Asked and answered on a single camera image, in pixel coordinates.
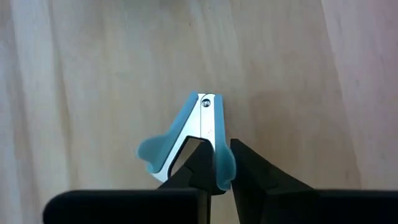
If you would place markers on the small metal clip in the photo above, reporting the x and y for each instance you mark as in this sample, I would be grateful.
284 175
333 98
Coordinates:
205 124

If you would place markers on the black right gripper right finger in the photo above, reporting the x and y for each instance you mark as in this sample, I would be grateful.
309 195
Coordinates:
255 180

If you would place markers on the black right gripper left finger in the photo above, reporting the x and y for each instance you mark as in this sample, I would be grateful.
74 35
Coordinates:
202 174

